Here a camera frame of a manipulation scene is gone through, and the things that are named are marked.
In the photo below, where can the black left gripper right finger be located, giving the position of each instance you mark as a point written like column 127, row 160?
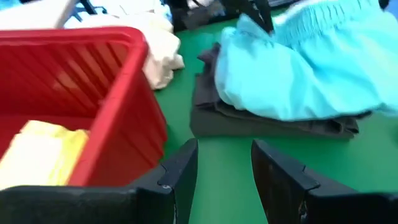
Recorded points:
column 326, row 207

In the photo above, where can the pale teal white garment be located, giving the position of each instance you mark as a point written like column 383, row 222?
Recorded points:
column 295, row 77

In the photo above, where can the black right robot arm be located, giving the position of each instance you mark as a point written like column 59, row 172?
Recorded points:
column 199, row 14

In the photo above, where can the red plastic laundry bin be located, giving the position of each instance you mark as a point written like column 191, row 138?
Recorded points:
column 124, row 124

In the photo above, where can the dark grey garment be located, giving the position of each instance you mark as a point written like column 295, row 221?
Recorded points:
column 205, row 87

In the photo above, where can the cream white garment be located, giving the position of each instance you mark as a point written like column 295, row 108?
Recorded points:
column 161, row 53

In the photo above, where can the yellow garment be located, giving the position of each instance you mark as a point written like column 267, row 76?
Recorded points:
column 40, row 152

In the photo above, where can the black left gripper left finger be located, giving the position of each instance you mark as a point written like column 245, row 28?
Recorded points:
column 93, row 207

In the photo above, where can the green table mat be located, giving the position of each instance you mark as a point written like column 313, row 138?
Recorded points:
column 224, row 171

